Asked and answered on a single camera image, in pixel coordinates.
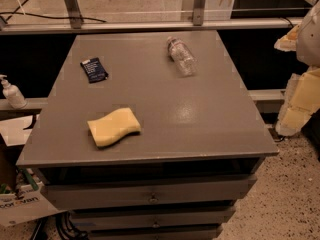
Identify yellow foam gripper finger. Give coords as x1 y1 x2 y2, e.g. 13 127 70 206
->
274 25 300 52
275 67 320 136

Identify clear plastic water bottle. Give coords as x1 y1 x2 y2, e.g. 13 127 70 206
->
167 36 196 77

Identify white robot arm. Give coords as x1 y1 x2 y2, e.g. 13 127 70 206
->
274 1 320 136

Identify white pump dispenser bottle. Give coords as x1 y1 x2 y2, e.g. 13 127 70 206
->
0 75 27 109

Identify grey drawer cabinet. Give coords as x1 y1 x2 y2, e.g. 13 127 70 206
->
18 31 277 240

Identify dark blue snack packet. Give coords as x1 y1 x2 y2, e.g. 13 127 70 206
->
80 58 109 83

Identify yellow sponge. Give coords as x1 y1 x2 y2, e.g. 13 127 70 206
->
87 108 141 147

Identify white paper sheet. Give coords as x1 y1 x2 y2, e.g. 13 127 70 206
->
0 114 39 146

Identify white cardboard box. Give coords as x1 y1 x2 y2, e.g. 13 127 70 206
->
0 182 60 227

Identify metal frame rail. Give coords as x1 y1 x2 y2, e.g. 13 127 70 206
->
0 0 319 35

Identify black cables under cabinet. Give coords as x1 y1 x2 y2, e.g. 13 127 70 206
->
29 212 88 240

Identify black cable on floor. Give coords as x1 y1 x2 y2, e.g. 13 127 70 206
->
0 0 108 24

